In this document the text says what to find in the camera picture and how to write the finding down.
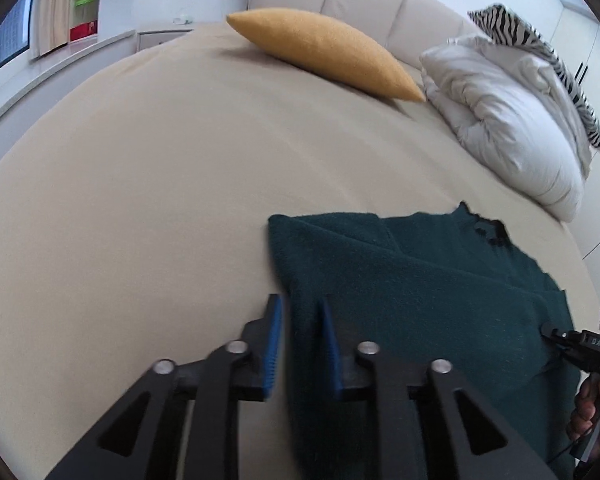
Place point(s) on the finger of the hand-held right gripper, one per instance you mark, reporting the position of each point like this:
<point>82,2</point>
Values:
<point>560,337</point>

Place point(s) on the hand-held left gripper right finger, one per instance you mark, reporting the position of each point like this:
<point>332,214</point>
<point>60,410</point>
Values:
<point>331,351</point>

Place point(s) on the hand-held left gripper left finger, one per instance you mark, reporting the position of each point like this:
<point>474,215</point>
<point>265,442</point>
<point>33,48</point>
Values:
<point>275,341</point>

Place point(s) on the dark green knit sweater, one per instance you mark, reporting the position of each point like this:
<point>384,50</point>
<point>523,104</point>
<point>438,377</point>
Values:
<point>430,285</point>

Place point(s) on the person's right hand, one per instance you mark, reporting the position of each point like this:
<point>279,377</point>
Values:
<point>587,405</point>

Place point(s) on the bed with beige sheet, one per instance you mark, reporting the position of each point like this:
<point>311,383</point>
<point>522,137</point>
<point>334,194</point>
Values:
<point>155,175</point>

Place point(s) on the white folded duvet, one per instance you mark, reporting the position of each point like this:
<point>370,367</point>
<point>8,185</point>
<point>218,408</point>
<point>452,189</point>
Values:
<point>510,110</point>

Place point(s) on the white wardrobe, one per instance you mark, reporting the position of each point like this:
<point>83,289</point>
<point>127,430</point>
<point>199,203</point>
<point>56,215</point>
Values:
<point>587,50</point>

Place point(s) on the yellow pillow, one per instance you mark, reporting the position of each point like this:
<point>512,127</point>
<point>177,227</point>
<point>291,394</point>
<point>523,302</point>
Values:
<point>325,52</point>

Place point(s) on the zebra striped pillow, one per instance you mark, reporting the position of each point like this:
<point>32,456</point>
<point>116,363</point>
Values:
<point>540,35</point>

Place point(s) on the white nightstand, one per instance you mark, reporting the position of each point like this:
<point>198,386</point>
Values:
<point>162,37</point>

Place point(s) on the cream padded headboard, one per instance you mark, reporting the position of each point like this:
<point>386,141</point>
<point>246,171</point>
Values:
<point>360,5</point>

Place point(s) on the white window ledge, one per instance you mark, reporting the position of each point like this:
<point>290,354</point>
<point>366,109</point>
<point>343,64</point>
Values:
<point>40,77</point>

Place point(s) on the red box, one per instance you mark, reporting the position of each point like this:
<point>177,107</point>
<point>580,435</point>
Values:
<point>83,31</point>

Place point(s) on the green shelf item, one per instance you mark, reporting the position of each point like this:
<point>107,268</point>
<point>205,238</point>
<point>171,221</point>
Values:
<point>85,2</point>

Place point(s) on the beige curtain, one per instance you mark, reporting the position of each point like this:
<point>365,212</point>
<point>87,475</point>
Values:
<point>55,5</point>

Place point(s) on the window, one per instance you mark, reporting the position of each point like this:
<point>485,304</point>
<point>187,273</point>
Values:
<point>7,35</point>

